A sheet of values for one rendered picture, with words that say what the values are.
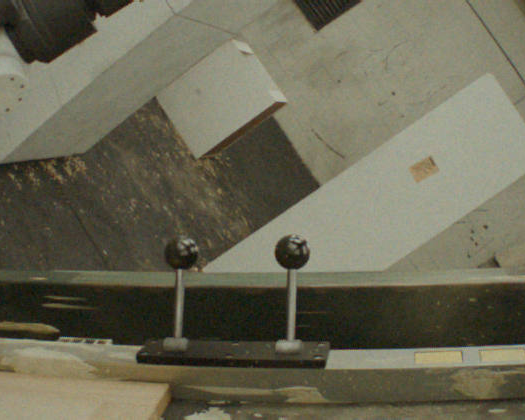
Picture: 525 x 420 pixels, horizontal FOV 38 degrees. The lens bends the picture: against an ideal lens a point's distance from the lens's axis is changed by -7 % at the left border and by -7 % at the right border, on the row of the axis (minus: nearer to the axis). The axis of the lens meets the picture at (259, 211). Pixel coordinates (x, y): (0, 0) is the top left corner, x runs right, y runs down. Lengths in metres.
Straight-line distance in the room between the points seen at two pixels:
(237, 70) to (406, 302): 4.90
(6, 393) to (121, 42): 2.53
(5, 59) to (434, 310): 0.61
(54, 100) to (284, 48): 5.93
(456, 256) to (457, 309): 7.92
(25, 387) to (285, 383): 0.28
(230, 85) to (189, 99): 0.33
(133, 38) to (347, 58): 5.89
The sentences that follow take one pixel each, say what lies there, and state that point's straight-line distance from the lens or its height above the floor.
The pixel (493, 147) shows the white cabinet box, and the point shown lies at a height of 1.82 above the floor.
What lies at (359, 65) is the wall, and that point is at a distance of 8.94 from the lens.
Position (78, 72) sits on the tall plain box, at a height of 0.61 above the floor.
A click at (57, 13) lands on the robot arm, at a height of 1.50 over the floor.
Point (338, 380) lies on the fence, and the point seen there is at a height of 1.52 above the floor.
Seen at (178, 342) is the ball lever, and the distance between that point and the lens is 0.85.
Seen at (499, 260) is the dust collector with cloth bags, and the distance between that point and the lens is 6.61.
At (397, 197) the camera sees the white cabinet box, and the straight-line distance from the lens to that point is 4.48.
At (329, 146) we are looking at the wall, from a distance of 8.98.
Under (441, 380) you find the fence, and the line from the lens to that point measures 0.82.
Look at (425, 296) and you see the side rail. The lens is 1.04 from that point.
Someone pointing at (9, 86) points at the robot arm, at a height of 1.41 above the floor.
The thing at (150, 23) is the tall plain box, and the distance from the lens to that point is 3.23.
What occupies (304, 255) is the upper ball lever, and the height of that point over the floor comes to 1.55.
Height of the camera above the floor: 1.76
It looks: 16 degrees down
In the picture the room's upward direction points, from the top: 55 degrees clockwise
